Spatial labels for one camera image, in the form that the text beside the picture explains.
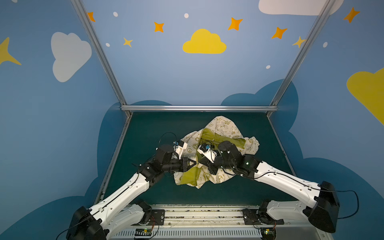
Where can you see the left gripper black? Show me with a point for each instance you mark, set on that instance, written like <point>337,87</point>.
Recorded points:
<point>184,163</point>

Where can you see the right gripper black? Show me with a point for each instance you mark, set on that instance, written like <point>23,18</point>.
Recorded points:
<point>212,163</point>

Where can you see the green and cream printed jacket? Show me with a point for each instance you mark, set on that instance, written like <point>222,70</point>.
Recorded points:
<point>218,130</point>

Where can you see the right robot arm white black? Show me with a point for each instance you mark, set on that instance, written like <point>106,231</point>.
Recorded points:
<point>318,203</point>

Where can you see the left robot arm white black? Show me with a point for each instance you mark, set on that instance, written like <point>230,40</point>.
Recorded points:
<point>108,217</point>

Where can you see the right small circuit board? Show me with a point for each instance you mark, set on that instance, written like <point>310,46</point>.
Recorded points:
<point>268,234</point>

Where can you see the small circuit board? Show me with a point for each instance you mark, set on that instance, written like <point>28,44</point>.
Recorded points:
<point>142,233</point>
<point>268,234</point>

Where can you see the left small circuit board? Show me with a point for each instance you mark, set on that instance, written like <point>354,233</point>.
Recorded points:
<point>142,233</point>

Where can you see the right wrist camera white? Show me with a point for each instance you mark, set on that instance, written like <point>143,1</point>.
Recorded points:
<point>206,151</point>

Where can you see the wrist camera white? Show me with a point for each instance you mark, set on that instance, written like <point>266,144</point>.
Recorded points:
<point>206,151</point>
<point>179,148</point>

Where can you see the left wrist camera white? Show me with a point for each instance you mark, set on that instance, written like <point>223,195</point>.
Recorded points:
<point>179,148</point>

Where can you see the front aluminium mounting rail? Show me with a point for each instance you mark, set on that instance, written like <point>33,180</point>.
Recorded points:
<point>225,222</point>

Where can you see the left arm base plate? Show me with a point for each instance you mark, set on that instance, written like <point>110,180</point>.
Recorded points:
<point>153,217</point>

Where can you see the rear aluminium frame bar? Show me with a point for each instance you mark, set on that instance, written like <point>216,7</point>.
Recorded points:
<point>149,108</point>

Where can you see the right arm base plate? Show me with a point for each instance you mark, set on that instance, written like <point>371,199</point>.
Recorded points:
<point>259,217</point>

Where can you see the right side table rail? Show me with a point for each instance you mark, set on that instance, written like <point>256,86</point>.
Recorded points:
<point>282,148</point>

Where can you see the table rail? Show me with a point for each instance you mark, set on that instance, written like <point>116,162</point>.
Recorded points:
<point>111,166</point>
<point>282,148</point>

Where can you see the left side table rail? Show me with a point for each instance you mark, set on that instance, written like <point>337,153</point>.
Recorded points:
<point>111,166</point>

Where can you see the left aluminium frame post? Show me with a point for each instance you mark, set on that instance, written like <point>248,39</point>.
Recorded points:
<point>88,26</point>

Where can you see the aluminium frame post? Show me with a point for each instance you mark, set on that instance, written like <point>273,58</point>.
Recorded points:
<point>304,49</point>
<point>88,26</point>

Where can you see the right aluminium frame post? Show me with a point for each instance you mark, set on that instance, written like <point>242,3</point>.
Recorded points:
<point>304,49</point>

